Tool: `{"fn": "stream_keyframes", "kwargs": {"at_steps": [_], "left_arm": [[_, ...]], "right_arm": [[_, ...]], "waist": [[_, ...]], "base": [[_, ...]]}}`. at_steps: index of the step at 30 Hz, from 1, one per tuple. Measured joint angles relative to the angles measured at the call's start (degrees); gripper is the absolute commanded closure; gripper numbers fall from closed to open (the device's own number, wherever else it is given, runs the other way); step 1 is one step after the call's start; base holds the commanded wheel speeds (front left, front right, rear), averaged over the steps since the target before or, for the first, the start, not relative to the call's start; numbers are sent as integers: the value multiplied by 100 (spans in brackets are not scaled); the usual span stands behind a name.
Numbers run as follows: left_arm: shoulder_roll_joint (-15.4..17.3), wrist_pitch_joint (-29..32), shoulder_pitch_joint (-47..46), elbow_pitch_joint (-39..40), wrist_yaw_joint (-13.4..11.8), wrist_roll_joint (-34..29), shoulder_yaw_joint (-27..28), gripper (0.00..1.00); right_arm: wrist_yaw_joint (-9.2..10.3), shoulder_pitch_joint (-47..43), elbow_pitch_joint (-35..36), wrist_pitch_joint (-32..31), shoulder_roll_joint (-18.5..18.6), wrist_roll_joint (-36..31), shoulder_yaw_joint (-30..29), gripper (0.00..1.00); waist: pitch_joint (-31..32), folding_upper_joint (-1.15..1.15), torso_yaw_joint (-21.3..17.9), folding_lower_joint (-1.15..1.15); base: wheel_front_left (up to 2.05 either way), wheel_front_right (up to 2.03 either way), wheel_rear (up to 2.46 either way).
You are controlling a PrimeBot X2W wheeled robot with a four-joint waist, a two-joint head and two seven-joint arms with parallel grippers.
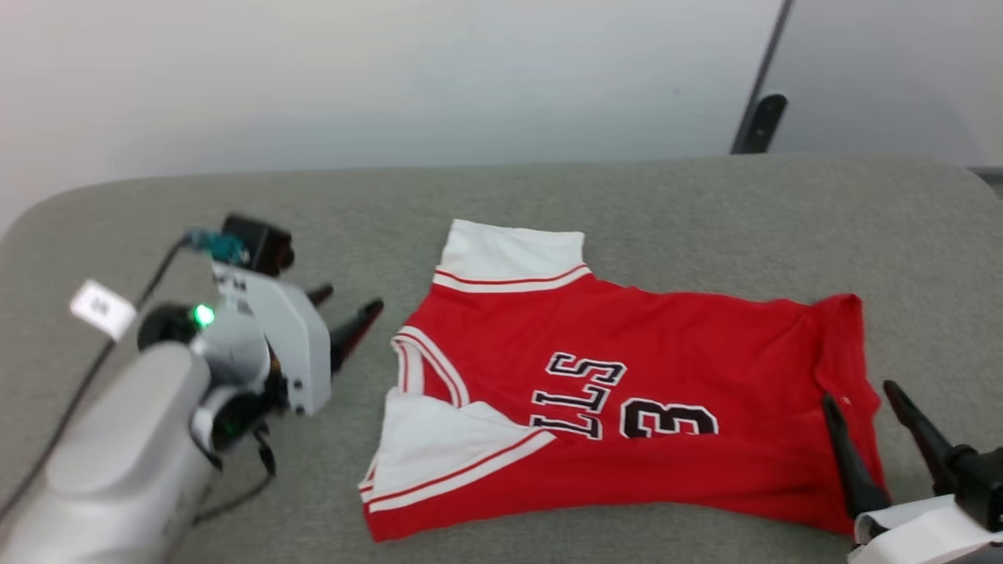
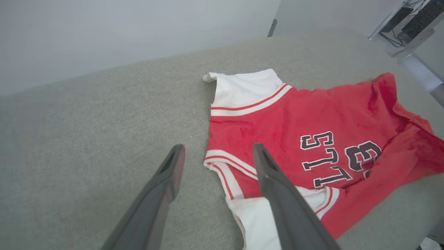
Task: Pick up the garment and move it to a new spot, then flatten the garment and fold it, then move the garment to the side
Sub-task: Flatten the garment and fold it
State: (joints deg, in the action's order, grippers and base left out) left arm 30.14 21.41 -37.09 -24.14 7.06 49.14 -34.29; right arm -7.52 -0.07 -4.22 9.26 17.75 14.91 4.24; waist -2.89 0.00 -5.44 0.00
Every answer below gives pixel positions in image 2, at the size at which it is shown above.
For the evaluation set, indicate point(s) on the grey fabric sofa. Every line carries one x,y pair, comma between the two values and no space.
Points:
86,139

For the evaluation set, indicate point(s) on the black computer tower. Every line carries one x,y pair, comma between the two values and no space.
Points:
423,19

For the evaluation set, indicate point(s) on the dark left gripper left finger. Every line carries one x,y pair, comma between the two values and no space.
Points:
156,205

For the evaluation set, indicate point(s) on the red basketball jersey white sleeves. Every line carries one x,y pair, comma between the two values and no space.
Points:
298,118

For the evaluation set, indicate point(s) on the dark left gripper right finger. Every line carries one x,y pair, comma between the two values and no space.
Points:
291,215

